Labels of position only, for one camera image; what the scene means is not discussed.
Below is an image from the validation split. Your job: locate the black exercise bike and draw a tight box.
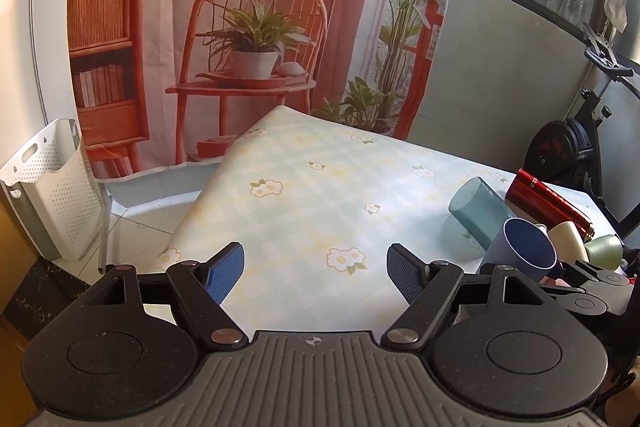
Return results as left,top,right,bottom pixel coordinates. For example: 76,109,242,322
522,22,640,230

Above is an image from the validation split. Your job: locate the printed wall cloth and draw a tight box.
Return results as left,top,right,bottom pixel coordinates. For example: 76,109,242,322
67,0,460,182

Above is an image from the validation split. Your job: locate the white perforated laundry basket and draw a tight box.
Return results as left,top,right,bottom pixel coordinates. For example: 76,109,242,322
0,118,112,263

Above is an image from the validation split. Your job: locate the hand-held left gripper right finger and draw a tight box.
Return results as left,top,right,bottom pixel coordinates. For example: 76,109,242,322
382,243,568,351

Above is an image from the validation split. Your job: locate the translucent teal cup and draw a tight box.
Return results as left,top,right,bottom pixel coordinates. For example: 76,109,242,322
448,176,516,253

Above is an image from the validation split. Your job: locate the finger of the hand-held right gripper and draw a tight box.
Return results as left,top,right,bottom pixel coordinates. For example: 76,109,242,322
537,259,637,319

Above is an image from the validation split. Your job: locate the cream cup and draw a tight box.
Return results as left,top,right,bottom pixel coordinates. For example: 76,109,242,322
535,221,592,264

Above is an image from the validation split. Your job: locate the white cabinet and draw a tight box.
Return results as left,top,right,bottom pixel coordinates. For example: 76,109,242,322
0,0,81,168

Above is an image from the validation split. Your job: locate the blue cup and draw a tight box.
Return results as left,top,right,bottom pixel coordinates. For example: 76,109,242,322
477,217,558,284

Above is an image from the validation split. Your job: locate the pale green cup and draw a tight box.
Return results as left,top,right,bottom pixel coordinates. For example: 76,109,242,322
583,233,624,269

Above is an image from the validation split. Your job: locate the floral checked tablecloth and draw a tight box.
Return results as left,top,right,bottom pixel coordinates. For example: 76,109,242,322
149,105,626,344

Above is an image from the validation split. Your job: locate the red cylindrical bottle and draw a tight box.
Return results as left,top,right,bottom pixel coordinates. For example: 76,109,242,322
504,168,595,242

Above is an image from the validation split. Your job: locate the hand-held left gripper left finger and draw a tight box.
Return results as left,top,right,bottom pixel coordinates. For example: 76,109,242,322
75,242,249,351

